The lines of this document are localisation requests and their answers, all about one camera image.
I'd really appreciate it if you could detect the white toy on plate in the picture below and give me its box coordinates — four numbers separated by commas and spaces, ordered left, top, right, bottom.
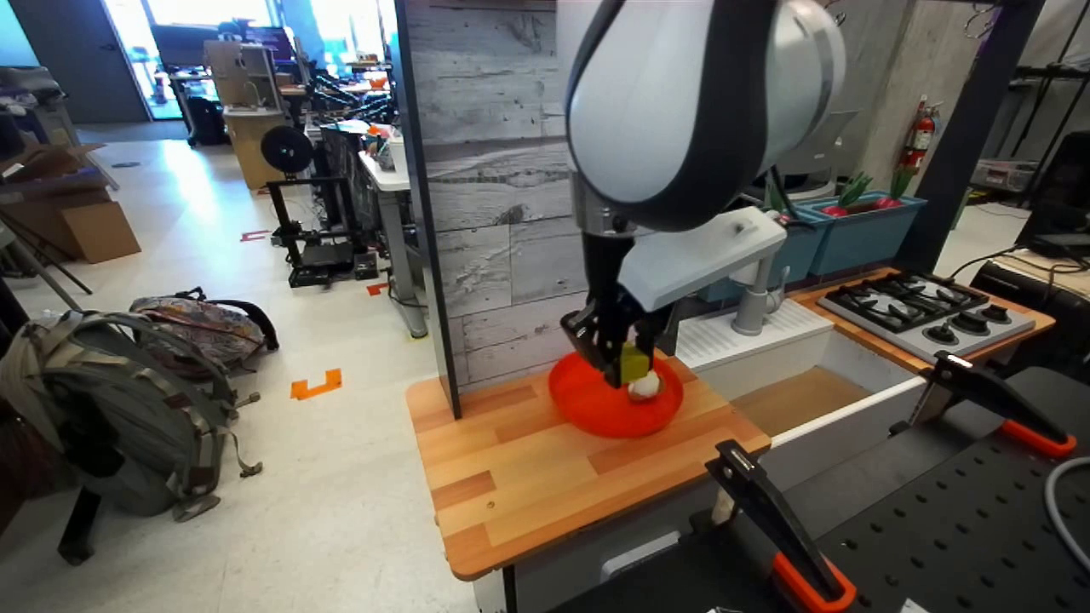
628, 372, 660, 401

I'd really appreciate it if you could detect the right orange-handled clamp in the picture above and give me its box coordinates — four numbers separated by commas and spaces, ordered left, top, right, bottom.
911, 352, 1076, 459

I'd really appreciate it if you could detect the left orange-handled clamp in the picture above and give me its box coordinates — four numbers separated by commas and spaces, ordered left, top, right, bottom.
704, 439, 860, 613

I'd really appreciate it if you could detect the blue storage bin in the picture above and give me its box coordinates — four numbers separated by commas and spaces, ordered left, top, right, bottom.
773, 196, 927, 288

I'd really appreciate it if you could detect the red fire extinguisher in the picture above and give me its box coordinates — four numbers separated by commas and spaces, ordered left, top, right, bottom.
888, 100, 939, 198

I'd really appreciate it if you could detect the grey toy faucet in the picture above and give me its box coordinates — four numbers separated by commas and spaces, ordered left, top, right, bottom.
732, 258, 785, 338

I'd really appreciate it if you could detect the yellow-green block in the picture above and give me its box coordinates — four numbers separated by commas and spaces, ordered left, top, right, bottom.
621, 343, 652, 384

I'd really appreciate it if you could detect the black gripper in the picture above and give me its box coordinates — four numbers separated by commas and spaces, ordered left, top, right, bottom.
560, 234, 672, 388

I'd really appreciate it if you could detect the wooden toy kitchen counter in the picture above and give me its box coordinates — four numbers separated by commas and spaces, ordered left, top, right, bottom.
401, 266, 1058, 584

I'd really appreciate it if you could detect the cardboard box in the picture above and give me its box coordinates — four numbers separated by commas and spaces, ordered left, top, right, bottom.
0, 146, 141, 262

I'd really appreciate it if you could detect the grey stone backsplash panel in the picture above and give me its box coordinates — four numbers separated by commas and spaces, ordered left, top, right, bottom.
394, 0, 600, 415

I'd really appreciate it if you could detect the grey backpack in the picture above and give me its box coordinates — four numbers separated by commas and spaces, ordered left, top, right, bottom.
5, 288, 278, 520

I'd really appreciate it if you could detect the red plate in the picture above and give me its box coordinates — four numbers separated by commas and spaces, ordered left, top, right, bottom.
550, 355, 685, 439

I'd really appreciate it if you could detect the orange-handled clamp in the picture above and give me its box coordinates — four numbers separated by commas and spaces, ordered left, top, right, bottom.
704, 439, 860, 613
911, 352, 1076, 459

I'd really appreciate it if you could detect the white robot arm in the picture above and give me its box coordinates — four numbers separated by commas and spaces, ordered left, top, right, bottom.
563, 0, 849, 397

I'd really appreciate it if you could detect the toy stove top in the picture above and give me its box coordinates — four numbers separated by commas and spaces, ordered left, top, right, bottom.
821, 273, 1033, 357

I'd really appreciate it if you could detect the black pegboard panel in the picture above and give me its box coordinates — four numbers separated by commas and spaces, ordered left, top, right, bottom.
550, 364, 1090, 613

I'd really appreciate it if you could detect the white toy sink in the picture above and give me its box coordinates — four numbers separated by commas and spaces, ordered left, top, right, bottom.
673, 300, 924, 486

